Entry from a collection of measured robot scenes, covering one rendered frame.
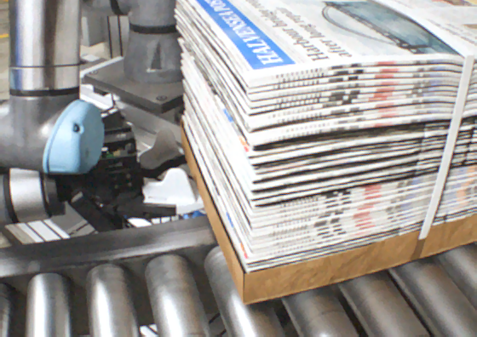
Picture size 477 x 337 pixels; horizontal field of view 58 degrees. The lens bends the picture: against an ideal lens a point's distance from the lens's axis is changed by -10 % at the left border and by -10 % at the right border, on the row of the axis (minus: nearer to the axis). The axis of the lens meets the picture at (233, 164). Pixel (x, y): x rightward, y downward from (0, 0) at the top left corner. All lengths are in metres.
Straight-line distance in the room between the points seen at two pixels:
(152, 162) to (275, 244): 0.28
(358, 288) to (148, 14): 0.55
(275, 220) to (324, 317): 0.11
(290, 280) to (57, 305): 0.22
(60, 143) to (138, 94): 0.36
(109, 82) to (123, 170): 0.33
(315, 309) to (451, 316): 0.14
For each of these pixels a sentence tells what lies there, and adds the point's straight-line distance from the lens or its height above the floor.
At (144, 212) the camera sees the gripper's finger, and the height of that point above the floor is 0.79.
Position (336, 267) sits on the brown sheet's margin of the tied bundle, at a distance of 0.45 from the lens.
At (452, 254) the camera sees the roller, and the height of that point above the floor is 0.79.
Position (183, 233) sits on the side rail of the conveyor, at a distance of 0.52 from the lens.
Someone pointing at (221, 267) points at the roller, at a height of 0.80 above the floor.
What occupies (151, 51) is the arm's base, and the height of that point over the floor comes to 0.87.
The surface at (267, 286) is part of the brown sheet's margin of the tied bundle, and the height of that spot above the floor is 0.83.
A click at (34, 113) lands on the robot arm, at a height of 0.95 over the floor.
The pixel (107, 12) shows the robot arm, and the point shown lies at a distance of 0.85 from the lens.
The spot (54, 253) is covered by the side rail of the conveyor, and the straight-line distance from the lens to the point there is 0.53.
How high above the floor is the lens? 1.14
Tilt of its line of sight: 33 degrees down
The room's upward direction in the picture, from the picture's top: straight up
